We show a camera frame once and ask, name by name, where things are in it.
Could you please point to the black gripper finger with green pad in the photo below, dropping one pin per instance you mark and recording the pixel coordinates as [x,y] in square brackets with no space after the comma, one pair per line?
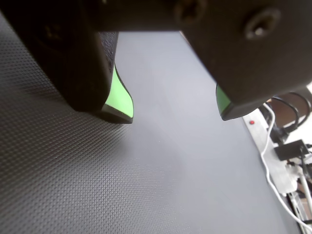
[256,61]
[73,61]

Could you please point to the black power adapter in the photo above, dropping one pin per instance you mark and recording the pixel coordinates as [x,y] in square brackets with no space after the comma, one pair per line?
[291,149]

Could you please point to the dark grey textured mat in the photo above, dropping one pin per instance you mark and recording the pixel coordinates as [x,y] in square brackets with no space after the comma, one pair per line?
[146,170]

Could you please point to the silver power strip red switch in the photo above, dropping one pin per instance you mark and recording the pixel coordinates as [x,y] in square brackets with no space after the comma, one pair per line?
[273,156]

